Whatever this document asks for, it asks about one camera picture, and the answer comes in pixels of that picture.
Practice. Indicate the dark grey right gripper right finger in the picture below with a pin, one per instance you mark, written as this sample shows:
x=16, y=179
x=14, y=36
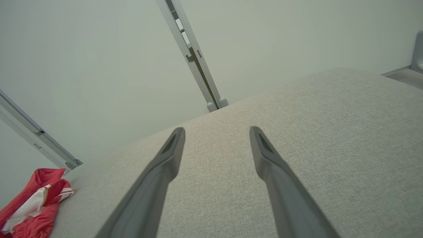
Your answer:
x=290, y=205

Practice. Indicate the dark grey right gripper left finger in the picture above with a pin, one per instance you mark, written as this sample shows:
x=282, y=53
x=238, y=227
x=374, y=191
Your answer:
x=145, y=198

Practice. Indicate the red white jersey shirt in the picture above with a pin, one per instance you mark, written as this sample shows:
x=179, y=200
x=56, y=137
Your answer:
x=33, y=218

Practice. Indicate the grey metal partition post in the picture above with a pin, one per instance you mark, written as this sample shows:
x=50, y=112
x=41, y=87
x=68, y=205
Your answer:
x=36, y=138

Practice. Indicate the grey double partition post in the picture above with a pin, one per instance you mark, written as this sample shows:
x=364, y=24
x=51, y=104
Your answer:
x=198, y=66

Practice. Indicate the grey metal corner bracket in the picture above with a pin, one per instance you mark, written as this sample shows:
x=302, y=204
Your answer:
x=417, y=56

